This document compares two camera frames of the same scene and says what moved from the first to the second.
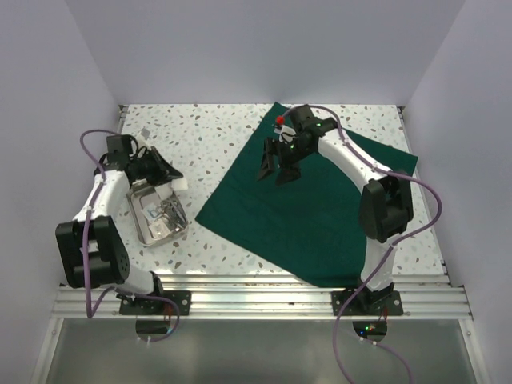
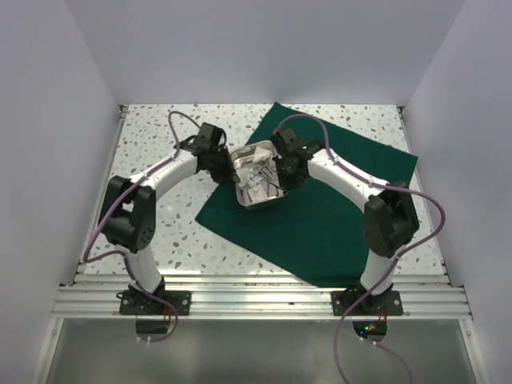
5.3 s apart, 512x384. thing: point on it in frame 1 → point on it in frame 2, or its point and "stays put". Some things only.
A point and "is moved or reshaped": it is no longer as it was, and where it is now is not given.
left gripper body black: [146, 167] → [221, 168]
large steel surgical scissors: [174, 213] → [260, 167]
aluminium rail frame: [254, 297] stays put
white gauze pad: [179, 184] → [244, 175]
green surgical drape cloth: [315, 224] stays put
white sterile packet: [151, 212] is moved or reshaped
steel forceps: [179, 210] is moved or reshaped
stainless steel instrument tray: [155, 220] → [254, 170]
